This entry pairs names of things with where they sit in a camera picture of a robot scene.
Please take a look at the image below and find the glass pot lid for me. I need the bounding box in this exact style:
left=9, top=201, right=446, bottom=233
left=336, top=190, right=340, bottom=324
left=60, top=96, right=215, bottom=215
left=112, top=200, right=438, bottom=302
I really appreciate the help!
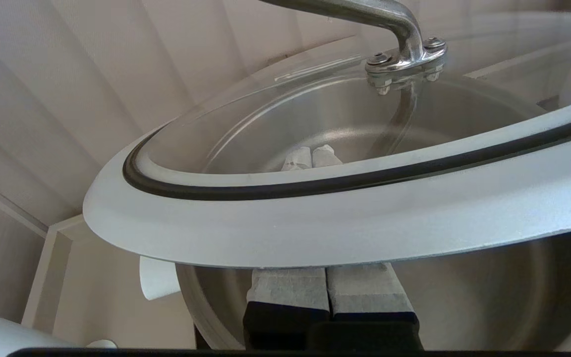
left=82, top=0, right=571, bottom=269

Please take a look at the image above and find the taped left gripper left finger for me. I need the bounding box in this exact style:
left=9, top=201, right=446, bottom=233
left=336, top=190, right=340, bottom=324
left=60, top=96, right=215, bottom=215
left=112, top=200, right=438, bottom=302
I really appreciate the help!
left=243, top=147, right=331, bottom=348

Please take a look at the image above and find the white pot steel interior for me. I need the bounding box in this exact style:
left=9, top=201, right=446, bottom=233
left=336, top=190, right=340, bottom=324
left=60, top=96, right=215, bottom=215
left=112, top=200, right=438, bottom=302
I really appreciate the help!
left=139, top=74, right=571, bottom=353

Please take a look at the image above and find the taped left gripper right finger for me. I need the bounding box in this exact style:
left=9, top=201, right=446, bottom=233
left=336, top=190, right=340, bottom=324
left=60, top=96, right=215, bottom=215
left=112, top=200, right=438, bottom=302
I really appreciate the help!
left=312, top=145, right=420, bottom=328

